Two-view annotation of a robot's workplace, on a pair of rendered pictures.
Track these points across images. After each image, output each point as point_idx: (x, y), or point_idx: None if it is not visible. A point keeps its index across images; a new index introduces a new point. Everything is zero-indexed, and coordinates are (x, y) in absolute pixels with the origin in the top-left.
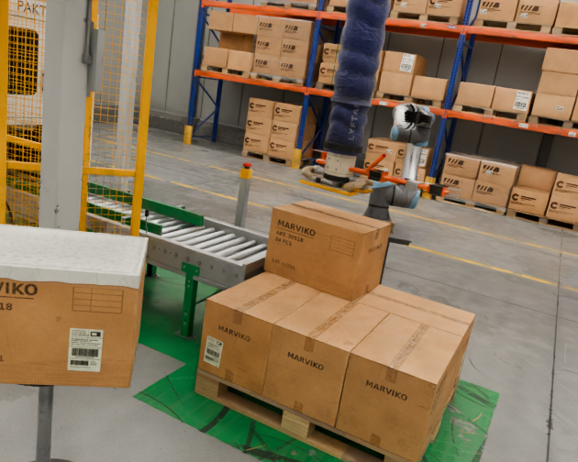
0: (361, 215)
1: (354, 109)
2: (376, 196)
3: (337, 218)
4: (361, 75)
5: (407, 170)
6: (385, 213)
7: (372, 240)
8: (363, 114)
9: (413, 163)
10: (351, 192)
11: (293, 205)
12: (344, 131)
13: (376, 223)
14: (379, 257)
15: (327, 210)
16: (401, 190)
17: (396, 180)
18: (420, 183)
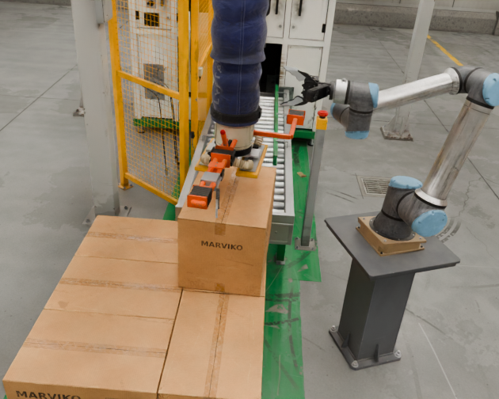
0: (266, 205)
1: (217, 65)
2: (385, 197)
3: (220, 194)
4: (217, 20)
5: (429, 174)
6: (390, 225)
7: (205, 232)
8: (230, 72)
9: (438, 167)
10: (199, 167)
11: (231, 166)
12: (213, 91)
13: (247, 218)
14: (242, 260)
15: (251, 184)
16: (409, 201)
17: (208, 167)
18: (208, 181)
